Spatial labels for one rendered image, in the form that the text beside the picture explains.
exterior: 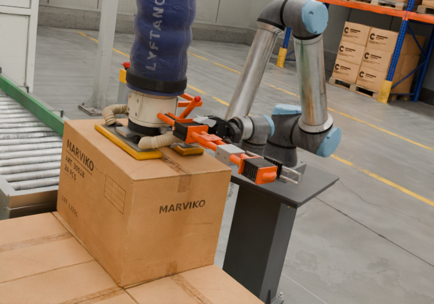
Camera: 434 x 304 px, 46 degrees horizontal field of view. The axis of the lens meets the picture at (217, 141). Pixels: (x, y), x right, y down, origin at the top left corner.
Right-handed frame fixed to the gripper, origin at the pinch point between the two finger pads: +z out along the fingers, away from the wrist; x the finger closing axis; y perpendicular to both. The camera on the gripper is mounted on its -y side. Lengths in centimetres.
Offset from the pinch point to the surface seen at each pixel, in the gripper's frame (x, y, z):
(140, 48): 23.0, 25.1, 10.1
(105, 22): -12, 351, -143
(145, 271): -49, -3, 14
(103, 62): -54, 350, -145
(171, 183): -16.3, -3.6, 9.0
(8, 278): -53, 16, 54
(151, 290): -53, -9, 14
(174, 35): 29.3, 17.2, 2.4
